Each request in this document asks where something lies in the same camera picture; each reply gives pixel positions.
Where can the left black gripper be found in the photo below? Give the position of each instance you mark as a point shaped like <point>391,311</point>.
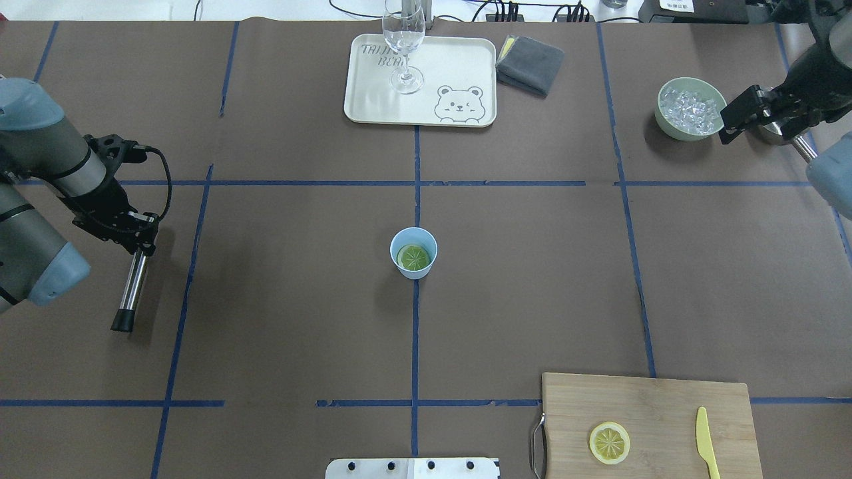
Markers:
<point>104,201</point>

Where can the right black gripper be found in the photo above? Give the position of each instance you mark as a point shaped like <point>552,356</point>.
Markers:
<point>813,83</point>

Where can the steel muddler black tip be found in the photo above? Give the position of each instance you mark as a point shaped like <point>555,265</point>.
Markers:
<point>125,315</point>

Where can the yellow lemon slice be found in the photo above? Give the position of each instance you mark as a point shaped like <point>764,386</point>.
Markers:
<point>413,257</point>

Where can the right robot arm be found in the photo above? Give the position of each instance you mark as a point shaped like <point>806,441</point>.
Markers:
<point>817,86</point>

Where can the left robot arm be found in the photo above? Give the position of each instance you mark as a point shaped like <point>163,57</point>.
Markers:
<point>40,143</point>

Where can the light blue cup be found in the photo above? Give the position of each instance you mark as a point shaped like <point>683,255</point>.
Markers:
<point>414,235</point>

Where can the green bowl of ice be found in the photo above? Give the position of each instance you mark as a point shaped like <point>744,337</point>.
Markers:
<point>689,109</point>

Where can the grey folded cloth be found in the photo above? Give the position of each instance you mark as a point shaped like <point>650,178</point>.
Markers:
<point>529,64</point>

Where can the wooden cutting board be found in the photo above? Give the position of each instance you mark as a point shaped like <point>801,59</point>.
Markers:
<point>659,416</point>

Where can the yellow plastic knife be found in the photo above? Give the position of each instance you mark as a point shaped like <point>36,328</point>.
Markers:
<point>704,443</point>

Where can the clear wine glass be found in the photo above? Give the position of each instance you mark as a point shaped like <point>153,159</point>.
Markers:
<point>404,26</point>

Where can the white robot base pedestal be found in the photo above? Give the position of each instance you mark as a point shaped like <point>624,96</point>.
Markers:
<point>440,467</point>

